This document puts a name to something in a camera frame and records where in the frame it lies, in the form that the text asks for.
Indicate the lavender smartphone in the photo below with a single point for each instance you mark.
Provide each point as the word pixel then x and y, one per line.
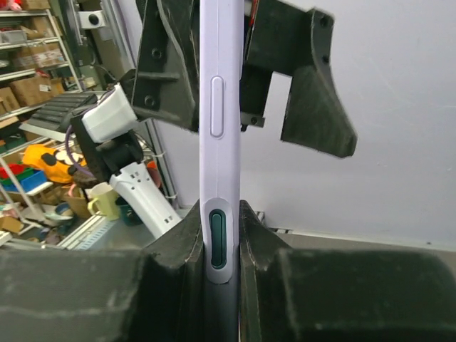
pixel 221 45

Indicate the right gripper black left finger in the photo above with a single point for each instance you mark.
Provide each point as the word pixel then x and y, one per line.
pixel 149 294

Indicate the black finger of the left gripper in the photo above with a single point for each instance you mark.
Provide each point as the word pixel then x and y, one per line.
pixel 281 38
pixel 166 83

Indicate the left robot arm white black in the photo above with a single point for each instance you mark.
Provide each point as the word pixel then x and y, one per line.
pixel 119 162

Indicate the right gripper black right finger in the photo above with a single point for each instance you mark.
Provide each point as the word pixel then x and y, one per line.
pixel 291 294

